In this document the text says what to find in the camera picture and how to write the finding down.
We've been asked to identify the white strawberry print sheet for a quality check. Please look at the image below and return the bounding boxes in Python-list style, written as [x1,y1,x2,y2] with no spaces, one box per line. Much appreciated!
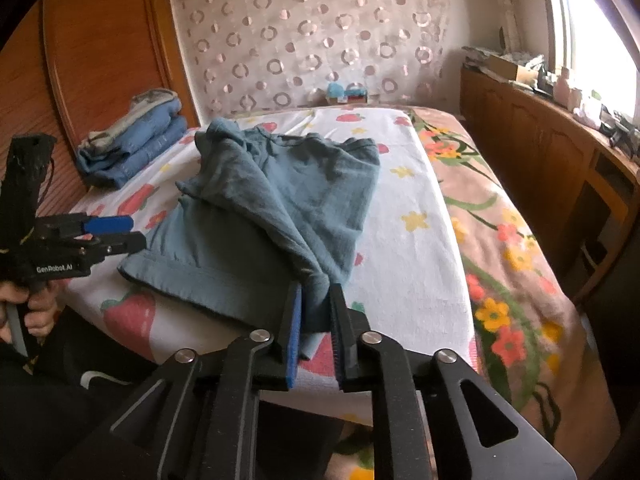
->
[67,105,481,426]

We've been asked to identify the pink floral blanket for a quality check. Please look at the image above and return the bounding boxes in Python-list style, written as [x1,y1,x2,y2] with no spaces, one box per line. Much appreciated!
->
[320,105,621,480]

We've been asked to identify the person's dark clothing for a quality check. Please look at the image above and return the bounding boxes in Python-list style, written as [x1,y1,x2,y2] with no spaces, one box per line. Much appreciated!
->
[0,305,166,480]

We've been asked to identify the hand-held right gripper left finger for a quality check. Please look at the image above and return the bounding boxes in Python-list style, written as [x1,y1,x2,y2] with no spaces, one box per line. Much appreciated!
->
[52,281,306,480]

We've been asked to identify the lace curtain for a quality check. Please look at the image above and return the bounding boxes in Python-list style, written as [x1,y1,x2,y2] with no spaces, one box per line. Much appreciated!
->
[487,0,526,56]

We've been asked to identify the pink bottle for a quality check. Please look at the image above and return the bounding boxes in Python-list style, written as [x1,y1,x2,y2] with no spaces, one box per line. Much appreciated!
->
[552,67,576,106]

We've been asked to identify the folded blue jeans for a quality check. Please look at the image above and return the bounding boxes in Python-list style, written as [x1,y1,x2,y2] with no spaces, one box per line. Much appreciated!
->
[76,97,187,190]

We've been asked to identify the folded grey-green garment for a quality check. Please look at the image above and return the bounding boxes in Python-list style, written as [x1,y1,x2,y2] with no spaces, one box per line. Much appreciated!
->
[82,88,182,153]

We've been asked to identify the circle pattern sheer cloth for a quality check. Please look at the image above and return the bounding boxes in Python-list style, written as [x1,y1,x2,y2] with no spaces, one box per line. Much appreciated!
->
[170,0,451,117]

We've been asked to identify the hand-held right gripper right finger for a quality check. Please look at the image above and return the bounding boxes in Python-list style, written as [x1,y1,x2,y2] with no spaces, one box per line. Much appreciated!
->
[328,282,578,480]

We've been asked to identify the wooden cabinet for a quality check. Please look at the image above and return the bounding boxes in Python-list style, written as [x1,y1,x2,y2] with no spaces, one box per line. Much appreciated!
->
[460,67,640,306]

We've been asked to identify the teal pants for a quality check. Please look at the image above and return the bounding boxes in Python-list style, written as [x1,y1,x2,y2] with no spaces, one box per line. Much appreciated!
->
[117,119,382,361]

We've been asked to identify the wooden headboard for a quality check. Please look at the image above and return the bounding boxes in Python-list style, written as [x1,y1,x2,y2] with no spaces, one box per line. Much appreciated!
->
[0,0,201,221]

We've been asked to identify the person's left hand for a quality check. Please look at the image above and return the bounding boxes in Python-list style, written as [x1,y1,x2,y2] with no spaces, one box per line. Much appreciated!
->
[0,280,60,342]

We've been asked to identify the window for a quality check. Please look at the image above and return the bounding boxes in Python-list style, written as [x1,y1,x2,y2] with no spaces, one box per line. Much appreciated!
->
[540,0,640,106]

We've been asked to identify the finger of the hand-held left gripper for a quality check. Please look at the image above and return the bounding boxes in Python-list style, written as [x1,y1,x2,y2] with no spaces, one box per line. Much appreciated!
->
[50,214,135,237]
[70,232,149,267]

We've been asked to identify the cardboard box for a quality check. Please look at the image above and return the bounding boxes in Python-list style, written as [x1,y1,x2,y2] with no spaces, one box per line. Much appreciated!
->
[487,54,541,86]

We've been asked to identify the dark clutter on cabinet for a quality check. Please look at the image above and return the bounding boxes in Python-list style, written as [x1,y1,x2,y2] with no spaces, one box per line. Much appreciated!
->
[599,109,640,162]

